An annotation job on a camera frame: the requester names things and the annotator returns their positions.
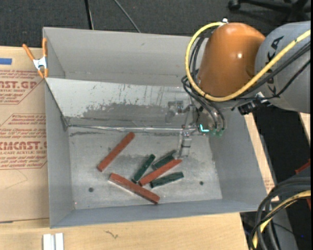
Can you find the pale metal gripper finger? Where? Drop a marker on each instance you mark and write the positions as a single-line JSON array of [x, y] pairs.
[[187, 144], [181, 147]]

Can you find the dark green flat block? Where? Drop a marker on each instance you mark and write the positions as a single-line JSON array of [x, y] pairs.
[[163, 161], [144, 167], [167, 179]]

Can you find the red-brown flat block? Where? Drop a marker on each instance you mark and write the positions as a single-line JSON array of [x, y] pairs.
[[134, 188], [116, 151], [160, 172]]

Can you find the grey metal bin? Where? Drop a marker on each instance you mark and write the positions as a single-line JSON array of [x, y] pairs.
[[94, 152]]

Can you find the brown cardboard board red print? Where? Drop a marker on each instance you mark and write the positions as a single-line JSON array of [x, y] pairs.
[[21, 129]]

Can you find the black cylinder on white bracket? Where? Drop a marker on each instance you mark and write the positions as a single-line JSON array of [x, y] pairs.
[[246, 107]]

